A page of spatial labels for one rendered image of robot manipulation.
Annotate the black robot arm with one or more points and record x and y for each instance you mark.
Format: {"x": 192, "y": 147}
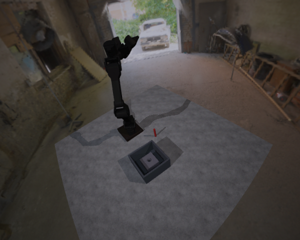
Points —
{"x": 113, "y": 69}

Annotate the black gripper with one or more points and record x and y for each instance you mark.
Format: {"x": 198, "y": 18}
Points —
{"x": 126, "y": 49}

